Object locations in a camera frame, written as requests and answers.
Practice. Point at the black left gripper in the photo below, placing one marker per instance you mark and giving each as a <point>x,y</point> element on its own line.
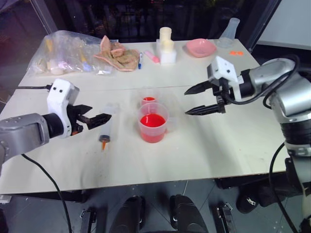
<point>74,121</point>

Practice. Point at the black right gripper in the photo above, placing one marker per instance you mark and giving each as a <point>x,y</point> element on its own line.
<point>223,97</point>

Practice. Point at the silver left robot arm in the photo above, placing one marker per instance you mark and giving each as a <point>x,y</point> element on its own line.
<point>23,132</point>

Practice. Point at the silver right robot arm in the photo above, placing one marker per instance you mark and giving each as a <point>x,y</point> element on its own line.
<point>274,70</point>

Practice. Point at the clear syringe orange tip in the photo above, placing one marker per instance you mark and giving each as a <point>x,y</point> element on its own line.
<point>108,126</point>

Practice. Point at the small cup red liquid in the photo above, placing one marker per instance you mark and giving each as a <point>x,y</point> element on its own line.
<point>148,100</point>

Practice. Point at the beaker with red liquid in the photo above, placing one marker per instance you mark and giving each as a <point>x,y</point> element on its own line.
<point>151,126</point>

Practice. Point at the small clear plastic packet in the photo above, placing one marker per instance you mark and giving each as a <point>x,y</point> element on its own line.
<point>105,71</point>

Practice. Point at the blue yellow small tool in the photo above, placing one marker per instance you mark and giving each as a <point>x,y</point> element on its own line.
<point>85,63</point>

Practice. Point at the pink plastic bowl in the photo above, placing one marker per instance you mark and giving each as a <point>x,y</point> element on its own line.
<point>200,47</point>

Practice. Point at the white block with cylinders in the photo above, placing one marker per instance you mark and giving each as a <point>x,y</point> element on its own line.
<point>167,54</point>

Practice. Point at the orange sticker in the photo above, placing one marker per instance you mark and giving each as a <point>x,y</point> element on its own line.
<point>236,53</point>

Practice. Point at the pink marker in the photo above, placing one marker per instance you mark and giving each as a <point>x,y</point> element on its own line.
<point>152,57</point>

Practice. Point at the pink beige cloth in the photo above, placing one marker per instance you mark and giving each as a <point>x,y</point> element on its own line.
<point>121,57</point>

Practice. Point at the clear plastic bag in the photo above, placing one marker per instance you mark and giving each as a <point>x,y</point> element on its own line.
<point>65,51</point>

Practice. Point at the blue white pen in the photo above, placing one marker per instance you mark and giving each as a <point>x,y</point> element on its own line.
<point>140,60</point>

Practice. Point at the clear plastic flask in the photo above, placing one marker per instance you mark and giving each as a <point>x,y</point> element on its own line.
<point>229,31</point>

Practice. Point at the black metal clamp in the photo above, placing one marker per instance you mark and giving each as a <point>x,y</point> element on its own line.
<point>224,218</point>
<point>87,221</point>

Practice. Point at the dark rounded shape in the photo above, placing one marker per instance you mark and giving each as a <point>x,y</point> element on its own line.
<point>187,216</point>
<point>130,216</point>

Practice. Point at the black cap white logo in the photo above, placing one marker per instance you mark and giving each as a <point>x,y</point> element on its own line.
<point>252,200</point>

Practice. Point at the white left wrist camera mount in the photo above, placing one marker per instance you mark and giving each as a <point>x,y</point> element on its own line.
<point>59,97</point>

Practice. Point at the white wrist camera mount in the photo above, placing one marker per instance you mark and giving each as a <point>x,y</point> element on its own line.
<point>59,97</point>
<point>223,69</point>

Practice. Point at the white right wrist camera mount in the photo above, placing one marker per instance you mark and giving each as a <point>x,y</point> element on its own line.
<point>223,69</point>

